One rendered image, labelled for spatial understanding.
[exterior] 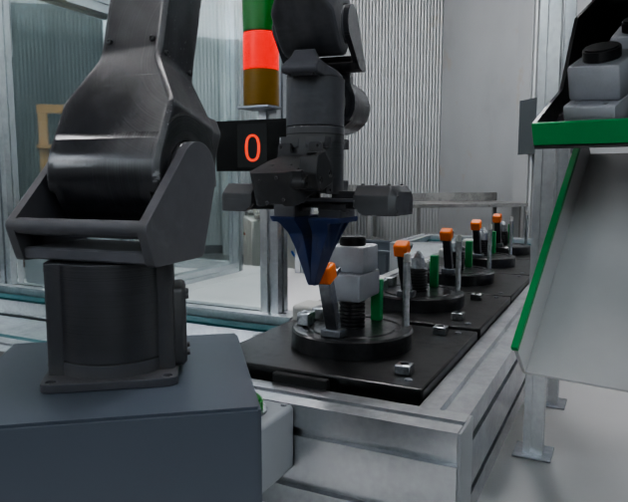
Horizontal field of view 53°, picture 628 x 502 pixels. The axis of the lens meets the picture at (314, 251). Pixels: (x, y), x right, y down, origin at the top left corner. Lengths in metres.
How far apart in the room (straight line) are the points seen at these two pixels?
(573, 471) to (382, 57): 9.66
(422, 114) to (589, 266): 9.71
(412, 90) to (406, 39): 0.78
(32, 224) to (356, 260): 0.43
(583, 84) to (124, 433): 0.46
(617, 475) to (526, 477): 0.09
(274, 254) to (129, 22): 0.60
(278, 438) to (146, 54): 0.34
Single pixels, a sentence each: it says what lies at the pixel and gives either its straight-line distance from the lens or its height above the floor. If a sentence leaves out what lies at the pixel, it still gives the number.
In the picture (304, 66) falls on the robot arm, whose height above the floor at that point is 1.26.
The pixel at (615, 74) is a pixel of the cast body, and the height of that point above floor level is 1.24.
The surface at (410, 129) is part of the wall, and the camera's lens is 10.24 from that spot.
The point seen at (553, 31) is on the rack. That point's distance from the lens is 0.71.
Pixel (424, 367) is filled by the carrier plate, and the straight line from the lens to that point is 0.66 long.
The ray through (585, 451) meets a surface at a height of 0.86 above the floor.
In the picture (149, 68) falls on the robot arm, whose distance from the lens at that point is 0.35.
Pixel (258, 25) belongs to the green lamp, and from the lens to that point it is 0.90.
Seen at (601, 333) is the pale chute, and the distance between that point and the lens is 0.61.
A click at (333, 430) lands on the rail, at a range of 0.57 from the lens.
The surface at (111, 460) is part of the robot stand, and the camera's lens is 0.30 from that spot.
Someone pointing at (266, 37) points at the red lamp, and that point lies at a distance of 0.90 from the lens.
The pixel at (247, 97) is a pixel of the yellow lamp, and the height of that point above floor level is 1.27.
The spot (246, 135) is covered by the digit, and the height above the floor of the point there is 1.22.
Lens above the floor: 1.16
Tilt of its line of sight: 7 degrees down
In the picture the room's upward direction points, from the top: straight up
